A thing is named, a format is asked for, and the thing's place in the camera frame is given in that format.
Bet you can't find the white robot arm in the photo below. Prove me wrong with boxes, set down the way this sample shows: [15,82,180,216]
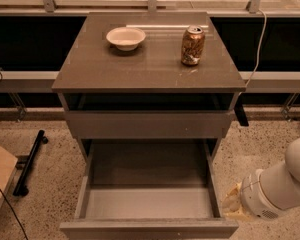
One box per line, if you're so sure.
[222,138,300,221]

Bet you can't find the grey drawer cabinet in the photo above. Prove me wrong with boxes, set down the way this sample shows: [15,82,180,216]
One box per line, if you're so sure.
[52,11,245,154]

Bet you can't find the grey top drawer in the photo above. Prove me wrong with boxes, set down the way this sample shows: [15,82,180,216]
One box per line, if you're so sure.
[65,111,234,139]

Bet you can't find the orange soda can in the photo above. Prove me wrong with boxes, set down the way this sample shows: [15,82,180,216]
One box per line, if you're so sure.
[181,25,205,66]

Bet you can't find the white bowl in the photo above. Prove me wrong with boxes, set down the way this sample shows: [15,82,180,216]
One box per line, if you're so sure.
[106,27,146,51]

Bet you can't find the black bar with wheels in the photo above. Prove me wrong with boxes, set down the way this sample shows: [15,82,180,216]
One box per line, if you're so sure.
[13,130,48,196]

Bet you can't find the white cable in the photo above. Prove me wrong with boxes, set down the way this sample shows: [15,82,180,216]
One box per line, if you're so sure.
[244,8,268,87]

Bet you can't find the black cable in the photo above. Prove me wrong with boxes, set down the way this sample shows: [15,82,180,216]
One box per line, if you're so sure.
[0,167,30,240]

